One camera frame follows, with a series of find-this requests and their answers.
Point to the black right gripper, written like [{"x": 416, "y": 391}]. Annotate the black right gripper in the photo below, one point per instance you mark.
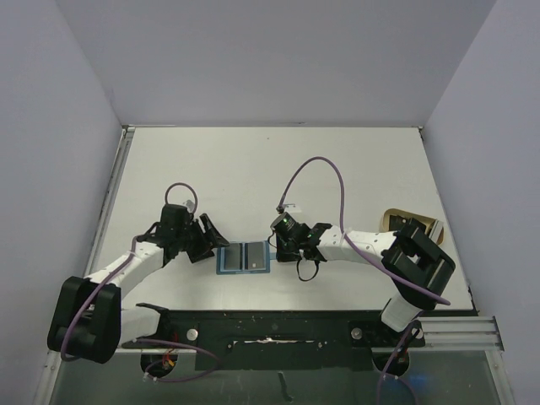
[{"x": 285, "y": 247}]

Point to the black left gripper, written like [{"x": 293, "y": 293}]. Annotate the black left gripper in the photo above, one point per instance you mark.
[{"x": 207, "y": 240}]

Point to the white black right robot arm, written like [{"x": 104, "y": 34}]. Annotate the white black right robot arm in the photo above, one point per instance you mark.
[{"x": 417, "y": 266}]

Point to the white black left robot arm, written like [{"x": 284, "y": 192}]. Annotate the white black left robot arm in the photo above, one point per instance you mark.
[{"x": 90, "y": 321}]

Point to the beige oval card tray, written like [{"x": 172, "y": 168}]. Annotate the beige oval card tray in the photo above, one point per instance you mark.
[{"x": 394, "y": 219}]

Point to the stack of credit cards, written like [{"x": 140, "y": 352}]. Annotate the stack of credit cards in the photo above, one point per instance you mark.
[{"x": 436, "y": 231}]

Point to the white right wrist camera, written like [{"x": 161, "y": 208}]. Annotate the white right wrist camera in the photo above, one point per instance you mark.
[{"x": 292, "y": 208}]

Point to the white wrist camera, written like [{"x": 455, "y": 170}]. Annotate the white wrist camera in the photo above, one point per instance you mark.
[
  {"x": 190, "y": 205},
  {"x": 292, "y": 208}
]

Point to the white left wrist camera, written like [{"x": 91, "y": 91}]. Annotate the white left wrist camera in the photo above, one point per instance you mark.
[{"x": 190, "y": 205}]

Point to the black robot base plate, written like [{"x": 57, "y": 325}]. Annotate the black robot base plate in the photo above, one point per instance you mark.
[{"x": 281, "y": 340}]

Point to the aluminium left side rail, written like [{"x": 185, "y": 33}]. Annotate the aluminium left side rail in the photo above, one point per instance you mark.
[{"x": 127, "y": 134}]

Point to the aluminium rail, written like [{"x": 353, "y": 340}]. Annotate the aluminium rail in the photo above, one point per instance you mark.
[
  {"x": 127, "y": 134},
  {"x": 457, "y": 365}
]

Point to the aluminium front rail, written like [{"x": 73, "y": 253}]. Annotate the aluminium front rail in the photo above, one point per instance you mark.
[{"x": 457, "y": 365}]

